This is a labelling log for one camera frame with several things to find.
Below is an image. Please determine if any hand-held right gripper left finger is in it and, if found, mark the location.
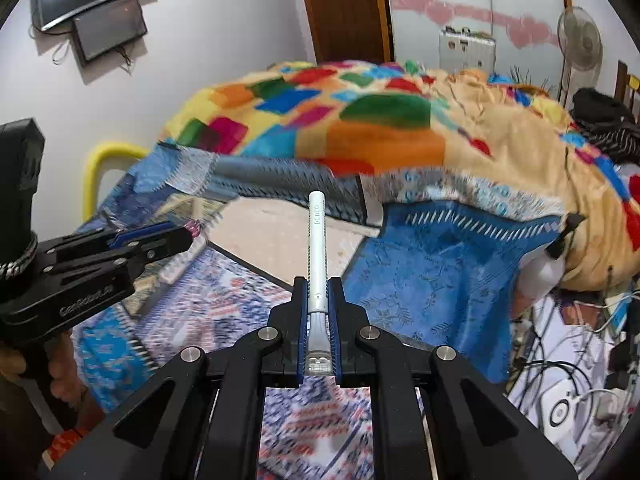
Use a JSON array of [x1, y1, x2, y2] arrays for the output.
[[47, 276, 308, 480]]

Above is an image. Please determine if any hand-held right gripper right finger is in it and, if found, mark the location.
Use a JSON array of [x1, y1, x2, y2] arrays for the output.
[[327, 276, 578, 480]]

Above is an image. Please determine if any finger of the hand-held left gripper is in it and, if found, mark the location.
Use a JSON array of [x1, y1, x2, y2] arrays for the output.
[[39, 221, 177, 266], [107, 227, 193, 281]]

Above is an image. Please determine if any silver pen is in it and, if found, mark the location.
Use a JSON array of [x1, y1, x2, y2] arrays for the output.
[[305, 190, 333, 376]]

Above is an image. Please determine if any person's left hand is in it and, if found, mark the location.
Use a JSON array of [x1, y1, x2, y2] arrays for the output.
[[0, 332, 90, 411]]

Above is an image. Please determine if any beige mattress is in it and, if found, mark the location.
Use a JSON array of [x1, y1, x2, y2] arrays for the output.
[[210, 195, 382, 291]]

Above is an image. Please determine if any blue patterned bedsheet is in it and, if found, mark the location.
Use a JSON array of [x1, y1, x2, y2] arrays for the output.
[[72, 152, 566, 480]]

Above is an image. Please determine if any orange packet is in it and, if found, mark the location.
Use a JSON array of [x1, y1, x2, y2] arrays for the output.
[[42, 430, 83, 467]]

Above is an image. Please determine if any colourful patchwork blanket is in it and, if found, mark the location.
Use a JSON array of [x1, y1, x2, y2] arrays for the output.
[[160, 60, 640, 292]]

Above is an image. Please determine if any small black screen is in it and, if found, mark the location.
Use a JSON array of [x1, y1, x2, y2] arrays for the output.
[[72, 0, 149, 68]]

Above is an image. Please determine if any white cloth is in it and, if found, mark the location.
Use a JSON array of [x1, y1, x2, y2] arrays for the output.
[[515, 250, 568, 311]]

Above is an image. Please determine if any white round device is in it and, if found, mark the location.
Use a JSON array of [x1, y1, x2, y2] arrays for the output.
[[542, 380, 588, 443]]

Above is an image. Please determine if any brown wooden door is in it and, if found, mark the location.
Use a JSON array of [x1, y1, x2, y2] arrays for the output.
[[295, 0, 393, 66]]

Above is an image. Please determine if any black striped clothing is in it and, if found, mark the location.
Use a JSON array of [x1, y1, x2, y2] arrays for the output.
[[572, 87, 640, 163]]

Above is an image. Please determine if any yellow metal pipe frame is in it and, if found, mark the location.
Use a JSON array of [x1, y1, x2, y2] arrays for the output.
[[82, 142, 151, 223]]

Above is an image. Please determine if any tangle of cables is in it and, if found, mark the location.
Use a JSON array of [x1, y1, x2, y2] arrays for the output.
[[505, 285, 640, 441]]

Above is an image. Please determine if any white wall switch box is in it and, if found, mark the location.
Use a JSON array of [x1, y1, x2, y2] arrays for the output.
[[439, 26, 497, 72]]

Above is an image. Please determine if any wooden chair frame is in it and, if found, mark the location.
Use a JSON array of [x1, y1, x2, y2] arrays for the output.
[[615, 60, 640, 121]]

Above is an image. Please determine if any pedestal fan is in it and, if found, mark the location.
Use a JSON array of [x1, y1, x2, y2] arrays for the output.
[[557, 6, 603, 108]]

